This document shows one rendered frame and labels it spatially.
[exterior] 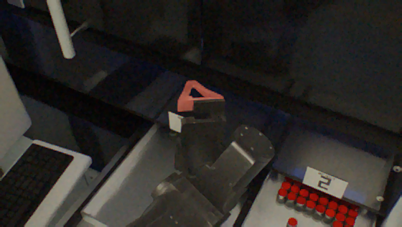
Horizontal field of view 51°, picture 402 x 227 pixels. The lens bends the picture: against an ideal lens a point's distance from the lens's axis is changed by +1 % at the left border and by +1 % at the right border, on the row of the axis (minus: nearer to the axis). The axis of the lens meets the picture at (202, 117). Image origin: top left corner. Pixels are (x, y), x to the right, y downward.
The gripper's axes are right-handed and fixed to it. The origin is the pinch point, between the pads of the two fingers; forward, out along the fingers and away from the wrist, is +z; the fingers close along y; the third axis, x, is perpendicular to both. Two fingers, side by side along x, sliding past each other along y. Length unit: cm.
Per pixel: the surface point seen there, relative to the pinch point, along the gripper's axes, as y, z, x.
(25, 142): 71, 69, -44
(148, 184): 38.2, 16.1, -4.7
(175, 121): 22.6, 21.6, 2.3
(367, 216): 34, -3, 44
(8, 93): 31, 47, -39
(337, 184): 20.5, -3.4, 32.0
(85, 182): 78, 53, -23
